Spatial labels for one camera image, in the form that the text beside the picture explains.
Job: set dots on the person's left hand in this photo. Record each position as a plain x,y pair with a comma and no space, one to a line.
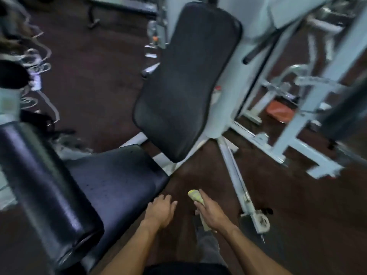
160,210

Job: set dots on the person's right hand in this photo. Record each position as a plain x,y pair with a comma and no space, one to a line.
213,212

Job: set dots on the person's right thumb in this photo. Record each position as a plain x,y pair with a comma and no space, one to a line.
199,210

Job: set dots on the person's left fingers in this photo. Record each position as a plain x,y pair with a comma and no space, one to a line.
167,201

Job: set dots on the yellow cleaning cloth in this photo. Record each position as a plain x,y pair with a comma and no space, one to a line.
197,198

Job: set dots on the person's left forearm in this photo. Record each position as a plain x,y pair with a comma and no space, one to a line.
130,249

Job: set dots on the person's right forearm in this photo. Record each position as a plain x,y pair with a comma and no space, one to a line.
252,252

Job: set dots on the person's grey trouser leg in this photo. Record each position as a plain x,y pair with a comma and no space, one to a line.
208,244

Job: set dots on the black padded seat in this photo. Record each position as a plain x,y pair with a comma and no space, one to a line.
120,186

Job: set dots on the person's black shirt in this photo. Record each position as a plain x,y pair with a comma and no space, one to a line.
186,269

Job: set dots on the black padded backrest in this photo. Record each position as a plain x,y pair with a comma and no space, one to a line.
186,80

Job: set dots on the black cylindrical roller pad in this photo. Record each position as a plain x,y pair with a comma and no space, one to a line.
43,191

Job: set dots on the orange object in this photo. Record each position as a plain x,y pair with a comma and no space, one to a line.
279,110

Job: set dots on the black bench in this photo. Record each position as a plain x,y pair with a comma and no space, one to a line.
123,5

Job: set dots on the white gym machine frame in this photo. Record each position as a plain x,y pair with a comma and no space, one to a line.
229,117

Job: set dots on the white weight machine frame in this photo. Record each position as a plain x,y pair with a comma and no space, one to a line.
312,105

